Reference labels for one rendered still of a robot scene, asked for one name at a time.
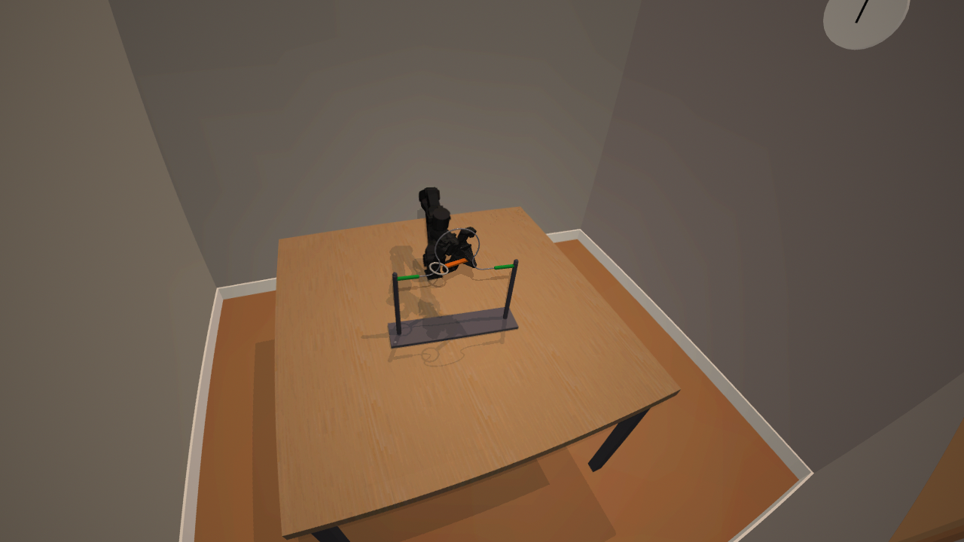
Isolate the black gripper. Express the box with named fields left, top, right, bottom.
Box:
left=444, top=227, right=477, bottom=273

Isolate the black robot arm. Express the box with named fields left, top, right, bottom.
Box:
left=419, top=187, right=455, bottom=275

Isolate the orange bar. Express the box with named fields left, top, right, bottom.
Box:
left=429, top=258, right=468, bottom=276

